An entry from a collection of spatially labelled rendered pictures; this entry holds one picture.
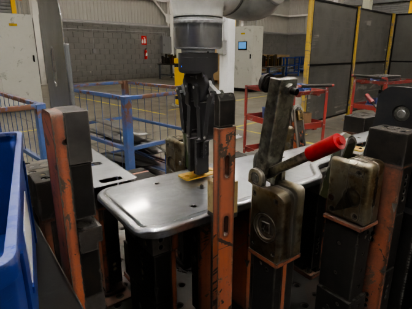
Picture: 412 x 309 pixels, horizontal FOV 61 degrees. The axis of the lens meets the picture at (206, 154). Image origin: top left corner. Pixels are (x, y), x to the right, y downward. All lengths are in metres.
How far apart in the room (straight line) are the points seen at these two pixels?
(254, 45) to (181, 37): 10.69
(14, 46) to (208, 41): 8.07
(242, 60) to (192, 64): 10.86
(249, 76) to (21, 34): 6.40
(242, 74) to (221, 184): 11.05
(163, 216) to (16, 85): 8.15
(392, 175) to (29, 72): 8.35
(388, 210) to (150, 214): 0.43
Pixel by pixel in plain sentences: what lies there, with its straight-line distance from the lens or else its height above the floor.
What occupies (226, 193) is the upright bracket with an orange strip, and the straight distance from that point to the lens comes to 0.49.
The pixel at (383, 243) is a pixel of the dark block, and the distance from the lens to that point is 0.75.
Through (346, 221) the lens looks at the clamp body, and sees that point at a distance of 0.69.
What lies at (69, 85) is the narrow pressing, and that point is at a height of 1.21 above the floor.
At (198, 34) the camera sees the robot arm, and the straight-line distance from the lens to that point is 0.64.
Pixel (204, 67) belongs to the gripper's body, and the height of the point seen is 1.22.
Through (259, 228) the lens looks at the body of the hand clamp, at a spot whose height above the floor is 0.98.
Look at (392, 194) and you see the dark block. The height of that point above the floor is 1.01.
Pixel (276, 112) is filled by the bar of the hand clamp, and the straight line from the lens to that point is 0.51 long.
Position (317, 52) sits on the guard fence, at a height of 1.24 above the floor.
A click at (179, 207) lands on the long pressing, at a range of 0.59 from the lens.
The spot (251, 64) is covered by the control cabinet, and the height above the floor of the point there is 0.85.
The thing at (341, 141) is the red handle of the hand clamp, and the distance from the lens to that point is 0.47.
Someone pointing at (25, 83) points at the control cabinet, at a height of 0.57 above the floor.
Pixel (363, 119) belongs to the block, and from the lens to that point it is 1.33.
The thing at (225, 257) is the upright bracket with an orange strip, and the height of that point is 0.96.
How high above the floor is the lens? 1.25
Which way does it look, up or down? 17 degrees down
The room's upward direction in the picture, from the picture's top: straight up
